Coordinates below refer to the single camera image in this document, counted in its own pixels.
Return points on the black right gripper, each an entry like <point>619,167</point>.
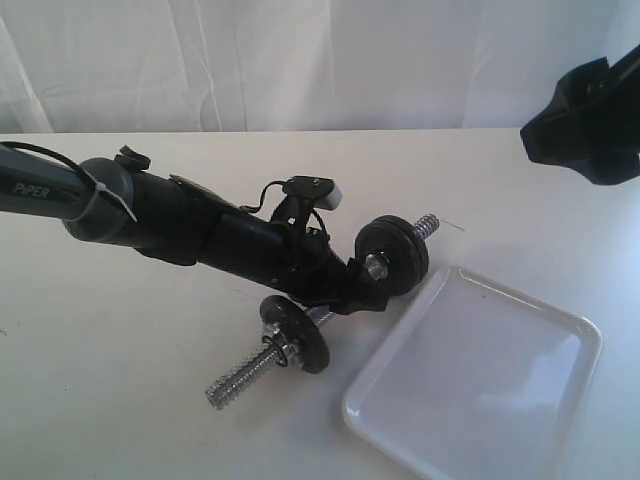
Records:
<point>596,125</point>

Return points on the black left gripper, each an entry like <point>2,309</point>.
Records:
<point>264,253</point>

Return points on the black weight plate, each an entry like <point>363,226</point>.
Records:
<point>395,280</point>
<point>420,245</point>

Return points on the chrome threaded dumbbell bar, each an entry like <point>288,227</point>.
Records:
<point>402,245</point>

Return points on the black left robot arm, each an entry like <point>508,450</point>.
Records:
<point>118,202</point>

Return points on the chrome star collar nut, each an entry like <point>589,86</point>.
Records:
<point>287,352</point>

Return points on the white square plastic tray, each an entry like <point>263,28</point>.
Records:
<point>476,381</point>

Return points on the white backdrop curtain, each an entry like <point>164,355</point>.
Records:
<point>227,66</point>

